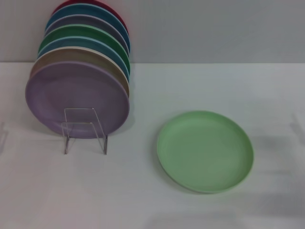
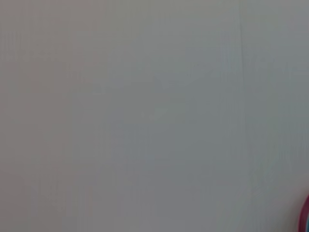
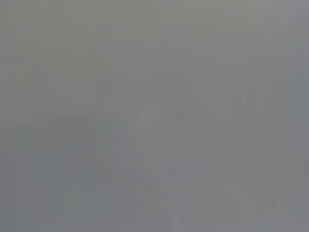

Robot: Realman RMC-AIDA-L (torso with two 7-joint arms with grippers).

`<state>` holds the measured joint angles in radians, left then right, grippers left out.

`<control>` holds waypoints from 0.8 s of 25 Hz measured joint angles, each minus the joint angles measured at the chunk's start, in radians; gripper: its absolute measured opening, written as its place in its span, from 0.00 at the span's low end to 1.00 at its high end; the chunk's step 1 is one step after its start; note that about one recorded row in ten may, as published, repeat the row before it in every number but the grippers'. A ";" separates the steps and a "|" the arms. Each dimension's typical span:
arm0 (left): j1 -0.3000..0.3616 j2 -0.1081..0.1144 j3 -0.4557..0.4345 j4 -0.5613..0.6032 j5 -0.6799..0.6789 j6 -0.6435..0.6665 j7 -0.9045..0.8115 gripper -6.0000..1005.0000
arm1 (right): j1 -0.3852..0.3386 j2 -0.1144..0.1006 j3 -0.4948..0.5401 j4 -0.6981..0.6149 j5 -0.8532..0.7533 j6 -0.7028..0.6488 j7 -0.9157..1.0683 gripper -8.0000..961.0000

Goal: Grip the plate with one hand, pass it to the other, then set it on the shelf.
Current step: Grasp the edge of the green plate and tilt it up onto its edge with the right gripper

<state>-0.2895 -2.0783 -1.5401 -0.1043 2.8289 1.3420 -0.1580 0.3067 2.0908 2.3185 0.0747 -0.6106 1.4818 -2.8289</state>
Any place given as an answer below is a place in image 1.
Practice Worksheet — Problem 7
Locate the light green plate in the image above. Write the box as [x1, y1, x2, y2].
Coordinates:
[156, 110, 254, 194]

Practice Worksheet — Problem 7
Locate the clear acrylic plate rack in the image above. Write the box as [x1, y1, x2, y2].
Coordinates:
[61, 107, 108, 155]

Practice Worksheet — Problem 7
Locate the purple plate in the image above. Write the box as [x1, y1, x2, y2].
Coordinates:
[25, 61, 131, 139]

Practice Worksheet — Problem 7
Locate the beige plate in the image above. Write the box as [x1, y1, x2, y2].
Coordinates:
[30, 46, 131, 97]

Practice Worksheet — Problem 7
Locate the light blue plate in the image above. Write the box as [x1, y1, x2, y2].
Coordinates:
[37, 36, 131, 81]

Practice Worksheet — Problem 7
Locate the dark green plate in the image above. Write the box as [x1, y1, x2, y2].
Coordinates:
[39, 23, 131, 72]

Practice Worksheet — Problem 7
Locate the grey lavender plate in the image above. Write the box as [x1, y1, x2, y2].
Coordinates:
[44, 14, 130, 50]

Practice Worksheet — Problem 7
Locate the teal plate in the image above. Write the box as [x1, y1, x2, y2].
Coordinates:
[45, 3, 131, 55]

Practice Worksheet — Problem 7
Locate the dark red plate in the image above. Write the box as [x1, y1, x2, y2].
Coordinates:
[52, 0, 127, 31]

